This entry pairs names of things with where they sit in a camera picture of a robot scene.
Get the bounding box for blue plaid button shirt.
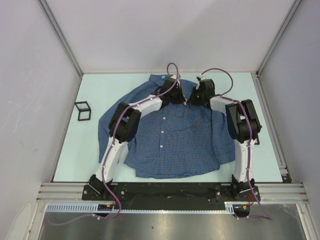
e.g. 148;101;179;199
97;73;238;180

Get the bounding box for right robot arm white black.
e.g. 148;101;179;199
187;77;262;201

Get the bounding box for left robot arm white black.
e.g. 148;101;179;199
82;73;185;201

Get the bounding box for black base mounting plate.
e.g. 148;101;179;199
82;182;261;202

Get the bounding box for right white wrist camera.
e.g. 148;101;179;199
196;75;206;82

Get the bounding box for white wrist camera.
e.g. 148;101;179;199
175;74;181;88
196;75;206;82

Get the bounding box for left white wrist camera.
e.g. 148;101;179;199
175;74;181;88

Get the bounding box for small black frame display box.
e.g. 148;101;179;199
74;101;92;122

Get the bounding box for white slotted cable duct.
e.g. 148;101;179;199
46;202;250;214

